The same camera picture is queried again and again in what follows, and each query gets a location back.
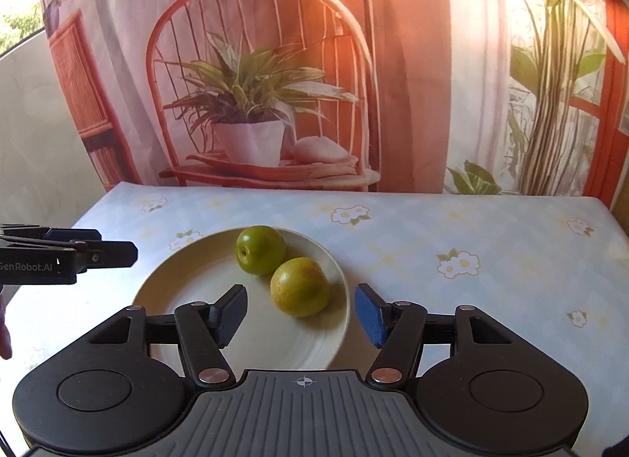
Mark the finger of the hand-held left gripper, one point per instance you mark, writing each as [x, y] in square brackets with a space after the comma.
[59, 233]
[113, 254]

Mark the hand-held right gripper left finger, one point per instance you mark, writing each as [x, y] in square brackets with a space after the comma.
[232, 312]

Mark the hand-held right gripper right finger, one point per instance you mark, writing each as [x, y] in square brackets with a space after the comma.
[369, 314]

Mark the cream ceramic plate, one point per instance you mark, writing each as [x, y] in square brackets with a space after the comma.
[172, 285]

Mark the green jujube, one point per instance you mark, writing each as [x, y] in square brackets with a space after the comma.
[260, 250]

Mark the yellow-green jujube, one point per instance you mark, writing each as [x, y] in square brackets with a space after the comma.
[299, 287]

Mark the person's left hand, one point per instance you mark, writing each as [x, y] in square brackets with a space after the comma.
[4, 329]

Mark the floral tablecloth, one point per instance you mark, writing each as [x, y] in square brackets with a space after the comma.
[467, 241]

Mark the green trees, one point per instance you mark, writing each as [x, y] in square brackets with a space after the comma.
[22, 27]

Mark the printed backdrop cloth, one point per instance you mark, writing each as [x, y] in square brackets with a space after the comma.
[304, 44]

